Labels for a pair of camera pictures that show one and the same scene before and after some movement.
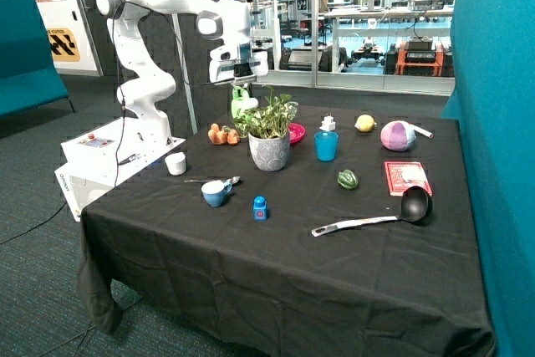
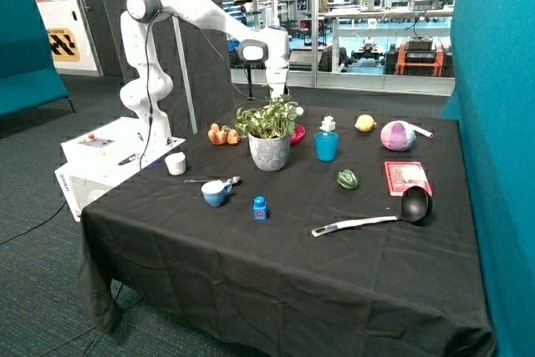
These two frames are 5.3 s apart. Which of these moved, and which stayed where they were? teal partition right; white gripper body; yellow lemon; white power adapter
Moved: white gripper body
Stayed: yellow lemon; white power adapter; teal partition right
